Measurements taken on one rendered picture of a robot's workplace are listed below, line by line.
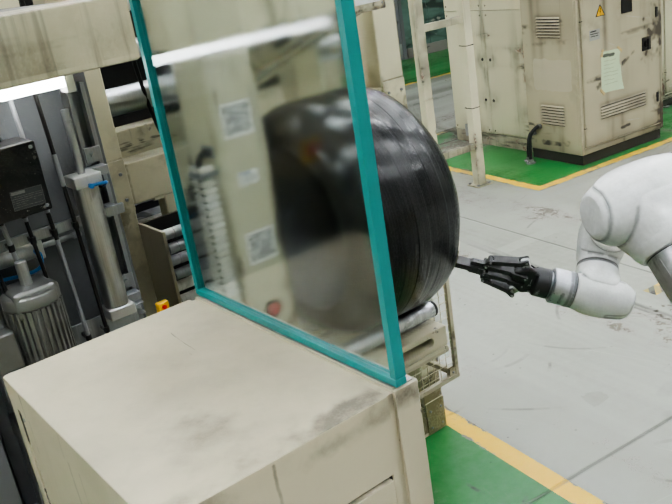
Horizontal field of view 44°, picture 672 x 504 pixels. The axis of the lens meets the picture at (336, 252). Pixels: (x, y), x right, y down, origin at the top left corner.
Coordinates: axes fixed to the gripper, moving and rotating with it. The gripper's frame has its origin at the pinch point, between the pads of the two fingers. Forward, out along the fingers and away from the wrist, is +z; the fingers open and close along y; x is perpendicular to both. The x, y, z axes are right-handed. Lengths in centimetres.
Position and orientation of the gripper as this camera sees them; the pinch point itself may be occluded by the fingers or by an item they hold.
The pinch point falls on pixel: (468, 264)
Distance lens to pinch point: 208.1
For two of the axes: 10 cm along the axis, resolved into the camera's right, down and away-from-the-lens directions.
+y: -1.7, 7.1, 6.8
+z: -9.7, -2.4, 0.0
